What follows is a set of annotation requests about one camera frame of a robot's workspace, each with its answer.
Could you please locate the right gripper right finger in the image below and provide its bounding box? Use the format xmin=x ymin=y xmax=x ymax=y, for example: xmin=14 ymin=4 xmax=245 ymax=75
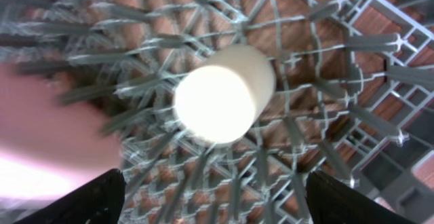
xmin=306 ymin=171 xmax=414 ymax=224

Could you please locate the grey dishwasher rack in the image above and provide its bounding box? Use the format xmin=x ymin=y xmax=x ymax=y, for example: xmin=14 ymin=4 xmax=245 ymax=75
xmin=1 ymin=0 xmax=433 ymax=223

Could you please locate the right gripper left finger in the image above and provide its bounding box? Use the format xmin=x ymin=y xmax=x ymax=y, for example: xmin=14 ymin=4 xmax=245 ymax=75
xmin=14 ymin=168 xmax=126 ymax=224

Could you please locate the white paper cup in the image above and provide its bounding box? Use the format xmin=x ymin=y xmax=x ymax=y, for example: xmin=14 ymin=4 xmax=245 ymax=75
xmin=173 ymin=44 xmax=276 ymax=146

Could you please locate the large pink plate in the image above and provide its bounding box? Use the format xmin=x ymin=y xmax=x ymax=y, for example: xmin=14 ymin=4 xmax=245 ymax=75
xmin=1 ymin=64 xmax=121 ymax=200

